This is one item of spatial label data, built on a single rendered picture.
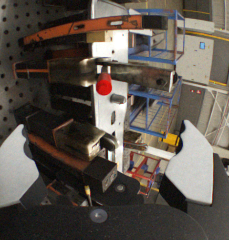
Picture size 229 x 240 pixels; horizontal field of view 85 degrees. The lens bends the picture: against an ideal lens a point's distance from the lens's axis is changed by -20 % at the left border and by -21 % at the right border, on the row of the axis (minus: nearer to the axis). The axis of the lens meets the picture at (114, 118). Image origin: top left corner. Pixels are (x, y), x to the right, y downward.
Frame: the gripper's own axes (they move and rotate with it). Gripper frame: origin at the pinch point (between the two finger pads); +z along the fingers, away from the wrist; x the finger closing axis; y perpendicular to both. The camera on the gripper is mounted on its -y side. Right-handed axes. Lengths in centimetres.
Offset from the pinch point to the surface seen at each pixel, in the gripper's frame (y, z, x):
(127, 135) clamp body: 38, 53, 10
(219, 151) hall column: 428, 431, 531
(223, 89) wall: 298, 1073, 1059
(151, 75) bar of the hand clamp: -0.4, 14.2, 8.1
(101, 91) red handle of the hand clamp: 0.3, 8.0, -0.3
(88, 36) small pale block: -7.7, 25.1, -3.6
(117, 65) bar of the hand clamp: -1.5, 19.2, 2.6
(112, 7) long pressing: -17.7, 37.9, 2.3
